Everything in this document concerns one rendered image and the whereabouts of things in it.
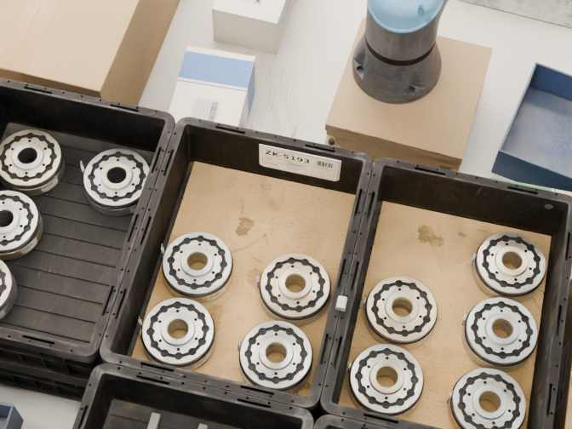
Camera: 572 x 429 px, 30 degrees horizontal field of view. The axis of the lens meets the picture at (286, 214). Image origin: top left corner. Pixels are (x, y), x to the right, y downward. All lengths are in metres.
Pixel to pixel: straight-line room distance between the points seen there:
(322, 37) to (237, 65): 0.22
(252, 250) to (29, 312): 0.34
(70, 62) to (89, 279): 0.35
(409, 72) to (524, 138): 0.26
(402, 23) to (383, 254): 0.35
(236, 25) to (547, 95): 0.57
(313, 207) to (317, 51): 0.42
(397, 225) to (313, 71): 0.42
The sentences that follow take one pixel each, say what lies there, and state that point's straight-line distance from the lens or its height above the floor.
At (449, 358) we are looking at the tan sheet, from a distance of 1.55.
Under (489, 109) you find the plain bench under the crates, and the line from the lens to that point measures 1.93.
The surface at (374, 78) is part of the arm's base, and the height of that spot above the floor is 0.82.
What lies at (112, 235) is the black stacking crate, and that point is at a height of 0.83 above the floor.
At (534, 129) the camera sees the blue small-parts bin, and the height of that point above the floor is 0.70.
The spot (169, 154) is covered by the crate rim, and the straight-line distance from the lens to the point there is 1.57.
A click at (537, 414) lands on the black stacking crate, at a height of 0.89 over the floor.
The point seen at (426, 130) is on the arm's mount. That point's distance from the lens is 1.78.
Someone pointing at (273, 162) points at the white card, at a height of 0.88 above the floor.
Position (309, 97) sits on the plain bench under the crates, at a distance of 1.90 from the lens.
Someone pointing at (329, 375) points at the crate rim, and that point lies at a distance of 1.42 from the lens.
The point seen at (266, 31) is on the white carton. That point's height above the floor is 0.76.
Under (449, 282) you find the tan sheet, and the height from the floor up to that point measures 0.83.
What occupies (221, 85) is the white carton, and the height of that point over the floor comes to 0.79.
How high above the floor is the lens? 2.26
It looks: 62 degrees down
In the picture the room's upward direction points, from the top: 2 degrees clockwise
